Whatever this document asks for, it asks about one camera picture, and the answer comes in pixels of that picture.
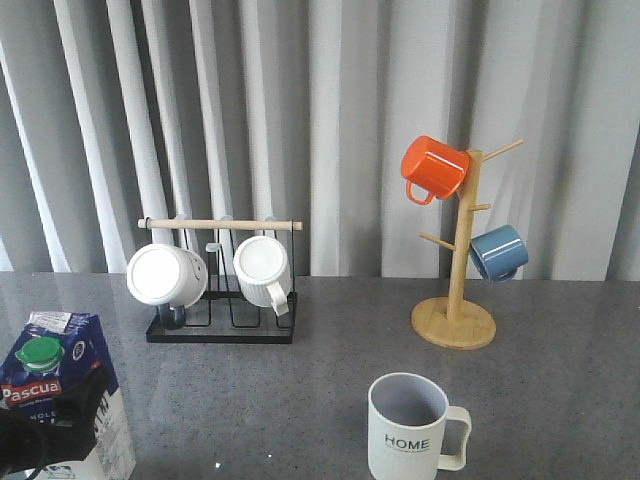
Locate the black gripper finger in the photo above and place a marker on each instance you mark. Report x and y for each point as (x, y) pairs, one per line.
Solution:
(30, 445)

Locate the Pascual whole milk carton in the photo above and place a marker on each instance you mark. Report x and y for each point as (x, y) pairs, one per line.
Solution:
(54, 353)

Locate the cream HOME mug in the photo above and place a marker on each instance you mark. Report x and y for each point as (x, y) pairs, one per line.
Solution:
(407, 418)

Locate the white smiley mug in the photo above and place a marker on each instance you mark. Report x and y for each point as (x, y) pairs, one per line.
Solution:
(168, 277)

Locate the white ribbed mug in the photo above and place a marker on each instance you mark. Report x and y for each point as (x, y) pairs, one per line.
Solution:
(263, 272)

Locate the grey curtain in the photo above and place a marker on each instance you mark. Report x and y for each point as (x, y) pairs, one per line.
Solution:
(112, 111)

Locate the wooden mug tree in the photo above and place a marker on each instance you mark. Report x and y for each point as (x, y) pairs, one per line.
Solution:
(451, 321)

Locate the orange enamel mug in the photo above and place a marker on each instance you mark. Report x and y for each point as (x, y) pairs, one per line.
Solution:
(433, 169)

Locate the blue enamel mug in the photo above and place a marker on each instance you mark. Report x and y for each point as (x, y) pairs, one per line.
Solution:
(499, 253)

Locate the black wire mug rack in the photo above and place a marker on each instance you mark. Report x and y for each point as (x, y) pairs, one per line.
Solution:
(223, 314)

